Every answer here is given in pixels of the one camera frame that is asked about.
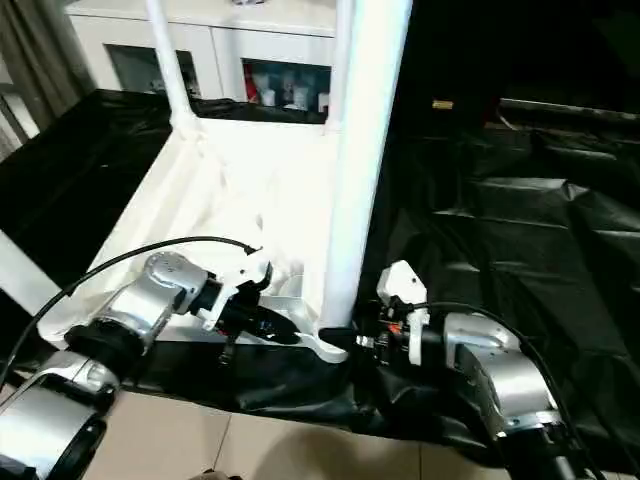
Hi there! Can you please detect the white plastic table top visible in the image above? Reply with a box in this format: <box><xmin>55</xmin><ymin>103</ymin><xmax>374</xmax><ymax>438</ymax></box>
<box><xmin>35</xmin><ymin>114</ymin><xmax>351</xmax><ymax>365</ymax></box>

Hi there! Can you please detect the white plastic table leg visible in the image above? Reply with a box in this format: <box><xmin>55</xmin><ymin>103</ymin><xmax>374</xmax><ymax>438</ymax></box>
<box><xmin>144</xmin><ymin>0</ymin><xmax>206</xmax><ymax>136</ymax></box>
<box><xmin>324</xmin><ymin>0</ymin><xmax>357</xmax><ymax>134</ymax></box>
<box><xmin>319</xmin><ymin>0</ymin><xmax>415</xmax><ymax>331</ymax></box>
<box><xmin>0</xmin><ymin>228</ymin><xmax>57</xmax><ymax>319</ymax></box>

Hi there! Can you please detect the black work mat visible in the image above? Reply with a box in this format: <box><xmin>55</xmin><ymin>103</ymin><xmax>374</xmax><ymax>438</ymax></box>
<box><xmin>0</xmin><ymin>88</ymin><xmax>640</xmax><ymax>474</ymax></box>

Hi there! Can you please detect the white glass-door cabinet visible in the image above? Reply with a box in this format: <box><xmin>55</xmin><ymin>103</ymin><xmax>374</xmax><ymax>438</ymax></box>
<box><xmin>64</xmin><ymin>0</ymin><xmax>341</xmax><ymax>114</ymax></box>

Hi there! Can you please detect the black cabinet with gold label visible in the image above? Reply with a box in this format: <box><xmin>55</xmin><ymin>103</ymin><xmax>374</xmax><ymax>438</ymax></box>
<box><xmin>394</xmin><ymin>0</ymin><xmax>640</xmax><ymax>126</ymax></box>

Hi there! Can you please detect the grey curtain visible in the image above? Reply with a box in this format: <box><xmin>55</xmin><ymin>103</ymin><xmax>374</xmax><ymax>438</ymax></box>
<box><xmin>0</xmin><ymin>0</ymin><xmax>96</xmax><ymax>141</ymax></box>

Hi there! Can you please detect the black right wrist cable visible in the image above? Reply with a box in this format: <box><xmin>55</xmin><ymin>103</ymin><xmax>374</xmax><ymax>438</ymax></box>
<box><xmin>394</xmin><ymin>299</ymin><xmax>601</xmax><ymax>480</ymax></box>

